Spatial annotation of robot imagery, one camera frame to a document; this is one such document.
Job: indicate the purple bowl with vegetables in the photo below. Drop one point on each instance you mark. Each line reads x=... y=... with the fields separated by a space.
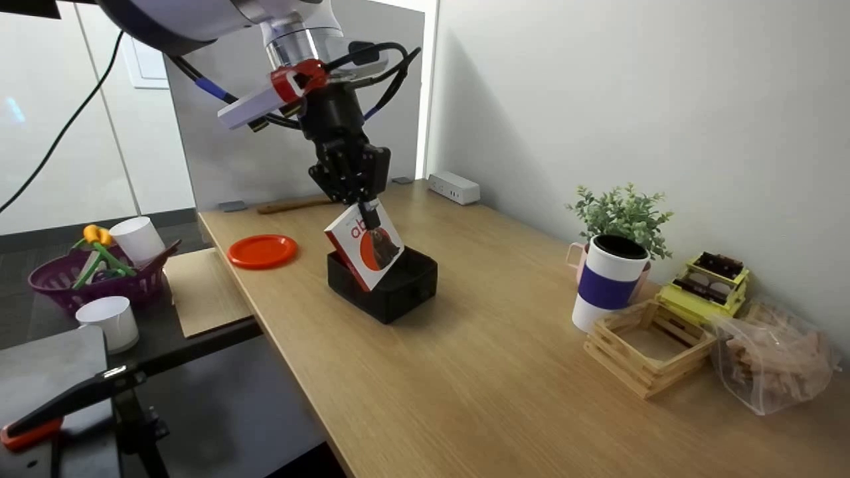
x=60 y=279

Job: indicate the green plant pink pot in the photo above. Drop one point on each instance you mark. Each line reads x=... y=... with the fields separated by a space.
x=623 y=211

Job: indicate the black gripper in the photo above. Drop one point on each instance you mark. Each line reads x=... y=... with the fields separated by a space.
x=348 y=164

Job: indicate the wooden slat tray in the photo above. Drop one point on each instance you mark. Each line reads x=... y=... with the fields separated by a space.
x=649 y=349

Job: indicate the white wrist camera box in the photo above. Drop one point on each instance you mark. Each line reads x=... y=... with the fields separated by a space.
x=254 y=106

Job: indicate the black lunch box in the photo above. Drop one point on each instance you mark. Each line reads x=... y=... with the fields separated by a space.
x=408 y=285

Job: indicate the white cup blue band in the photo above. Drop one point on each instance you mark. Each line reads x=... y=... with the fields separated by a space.
x=610 y=276

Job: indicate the white paper cup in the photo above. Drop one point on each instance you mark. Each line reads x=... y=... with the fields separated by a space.
x=114 y=316

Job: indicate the yellow box of items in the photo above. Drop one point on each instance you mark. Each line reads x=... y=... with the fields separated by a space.
x=709 y=288

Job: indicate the white cup in bowl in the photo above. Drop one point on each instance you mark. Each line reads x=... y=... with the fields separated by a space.
x=139 y=240

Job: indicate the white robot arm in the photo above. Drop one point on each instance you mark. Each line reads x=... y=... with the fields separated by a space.
x=313 y=74

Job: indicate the cardboard sheet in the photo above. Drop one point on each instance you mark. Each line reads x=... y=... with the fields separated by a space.
x=202 y=293

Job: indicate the clear plastic bag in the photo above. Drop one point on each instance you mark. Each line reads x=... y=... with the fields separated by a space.
x=770 y=358

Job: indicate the orange plastic plate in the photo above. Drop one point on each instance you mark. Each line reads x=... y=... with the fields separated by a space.
x=262 y=251

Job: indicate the white power strip box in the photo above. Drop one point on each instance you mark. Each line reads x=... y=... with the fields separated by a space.
x=456 y=186

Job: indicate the wooden stick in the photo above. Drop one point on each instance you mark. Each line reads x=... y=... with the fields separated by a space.
x=284 y=206

